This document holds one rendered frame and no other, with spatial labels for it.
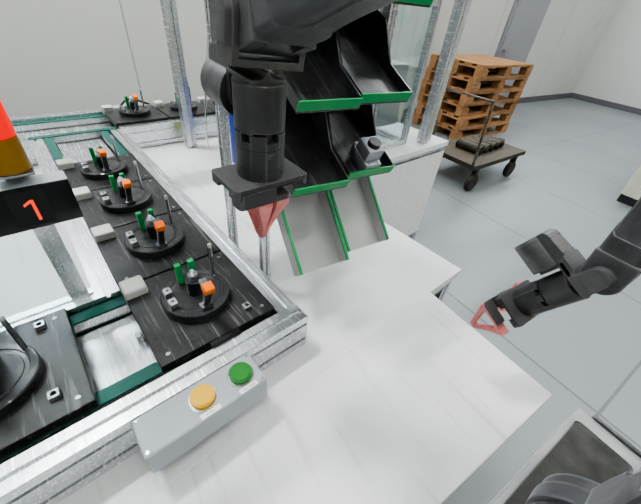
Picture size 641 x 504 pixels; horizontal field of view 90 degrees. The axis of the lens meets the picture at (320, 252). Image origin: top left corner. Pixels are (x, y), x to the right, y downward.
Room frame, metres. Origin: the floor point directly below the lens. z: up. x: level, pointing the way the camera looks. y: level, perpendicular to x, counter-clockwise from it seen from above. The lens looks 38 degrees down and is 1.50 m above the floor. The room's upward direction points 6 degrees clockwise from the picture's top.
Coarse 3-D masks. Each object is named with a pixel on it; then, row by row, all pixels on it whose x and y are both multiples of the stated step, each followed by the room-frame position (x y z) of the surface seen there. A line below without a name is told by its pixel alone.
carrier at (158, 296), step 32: (224, 256) 0.62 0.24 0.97; (128, 288) 0.46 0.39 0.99; (160, 288) 0.49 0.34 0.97; (192, 288) 0.46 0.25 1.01; (224, 288) 0.49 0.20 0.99; (256, 288) 0.52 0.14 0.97; (160, 320) 0.40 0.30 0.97; (192, 320) 0.40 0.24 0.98; (224, 320) 0.42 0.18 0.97; (256, 320) 0.44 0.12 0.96; (160, 352) 0.33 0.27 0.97; (192, 352) 0.34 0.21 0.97
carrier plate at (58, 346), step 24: (0, 336) 0.33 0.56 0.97; (24, 336) 0.33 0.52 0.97; (48, 336) 0.34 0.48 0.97; (72, 336) 0.34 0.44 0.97; (48, 360) 0.29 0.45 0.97; (72, 360) 0.30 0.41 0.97; (48, 384) 0.25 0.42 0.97; (72, 384) 0.25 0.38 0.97; (24, 408) 0.21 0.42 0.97; (48, 408) 0.21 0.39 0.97; (72, 408) 0.22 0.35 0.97; (0, 432) 0.17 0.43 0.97; (24, 432) 0.18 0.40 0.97; (48, 432) 0.19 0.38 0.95; (0, 456) 0.15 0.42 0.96
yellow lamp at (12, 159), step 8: (16, 136) 0.44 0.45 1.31; (0, 144) 0.41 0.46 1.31; (8, 144) 0.42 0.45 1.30; (16, 144) 0.43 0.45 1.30; (0, 152) 0.41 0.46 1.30; (8, 152) 0.41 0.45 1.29; (16, 152) 0.42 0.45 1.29; (24, 152) 0.44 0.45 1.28; (0, 160) 0.40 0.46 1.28; (8, 160) 0.41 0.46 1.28; (16, 160) 0.42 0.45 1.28; (24, 160) 0.43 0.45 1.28; (0, 168) 0.40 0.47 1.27; (8, 168) 0.41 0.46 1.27; (16, 168) 0.41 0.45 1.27; (24, 168) 0.42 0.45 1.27
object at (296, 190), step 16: (288, 112) 0.79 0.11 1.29; (320, 112) 0.74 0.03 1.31; (288, 128) 0.74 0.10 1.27; (304, 128) 0.76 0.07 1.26; (320, 128) 0.74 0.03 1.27; (288, 144) 0.69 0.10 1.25; (304, 144) 0.71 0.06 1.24; (320, 144) 0.73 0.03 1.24; (304, 160) 0.67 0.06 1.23; (320, 160) 0.68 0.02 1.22; (336, 160) 0.68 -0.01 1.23; (320, 176) 0.64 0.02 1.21; (336, 176) 0.66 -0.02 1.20; (304, 192) 0.58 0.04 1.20
